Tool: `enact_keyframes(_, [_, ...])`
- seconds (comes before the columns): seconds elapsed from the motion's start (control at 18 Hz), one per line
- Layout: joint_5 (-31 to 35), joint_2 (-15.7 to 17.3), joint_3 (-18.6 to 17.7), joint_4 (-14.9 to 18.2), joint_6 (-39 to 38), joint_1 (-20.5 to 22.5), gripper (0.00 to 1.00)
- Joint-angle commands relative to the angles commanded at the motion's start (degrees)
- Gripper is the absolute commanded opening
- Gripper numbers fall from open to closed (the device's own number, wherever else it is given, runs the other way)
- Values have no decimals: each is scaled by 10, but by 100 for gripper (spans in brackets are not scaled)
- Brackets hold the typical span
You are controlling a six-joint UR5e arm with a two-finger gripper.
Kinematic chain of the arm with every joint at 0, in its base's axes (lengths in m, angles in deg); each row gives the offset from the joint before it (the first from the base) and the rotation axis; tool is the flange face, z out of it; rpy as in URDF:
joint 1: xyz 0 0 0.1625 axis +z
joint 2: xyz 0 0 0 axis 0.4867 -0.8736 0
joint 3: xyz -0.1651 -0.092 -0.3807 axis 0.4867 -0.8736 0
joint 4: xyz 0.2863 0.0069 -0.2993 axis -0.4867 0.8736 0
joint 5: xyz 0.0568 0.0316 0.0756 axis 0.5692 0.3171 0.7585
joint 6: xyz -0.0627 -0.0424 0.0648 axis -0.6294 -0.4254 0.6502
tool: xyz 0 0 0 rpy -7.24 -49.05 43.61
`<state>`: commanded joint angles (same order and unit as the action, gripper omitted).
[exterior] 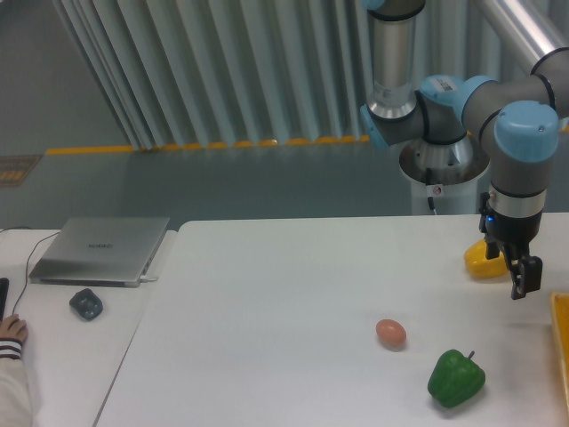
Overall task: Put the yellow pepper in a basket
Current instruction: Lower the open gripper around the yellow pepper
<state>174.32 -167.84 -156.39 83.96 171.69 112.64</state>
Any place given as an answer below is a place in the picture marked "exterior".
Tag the white sleeved forearm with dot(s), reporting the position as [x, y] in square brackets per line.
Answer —
[16, 409]

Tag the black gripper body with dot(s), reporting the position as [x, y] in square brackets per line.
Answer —
[514, 221]

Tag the silver laptop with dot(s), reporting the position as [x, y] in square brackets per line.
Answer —
[101, 251]

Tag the yellow basket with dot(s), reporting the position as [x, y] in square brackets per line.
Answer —
[559, 314]

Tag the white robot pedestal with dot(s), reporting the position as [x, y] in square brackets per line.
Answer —
[443, 178]

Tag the brown egg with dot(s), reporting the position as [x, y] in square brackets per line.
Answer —
[391, 333]

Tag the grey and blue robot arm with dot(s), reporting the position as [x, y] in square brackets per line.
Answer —
[515, 124]

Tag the person's hand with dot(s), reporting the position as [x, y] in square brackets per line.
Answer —
[14, 329]

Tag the yellow bell pepper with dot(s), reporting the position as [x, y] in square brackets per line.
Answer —
[479, 266]

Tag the green bell pepper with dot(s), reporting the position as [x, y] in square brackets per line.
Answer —
[455, 379]

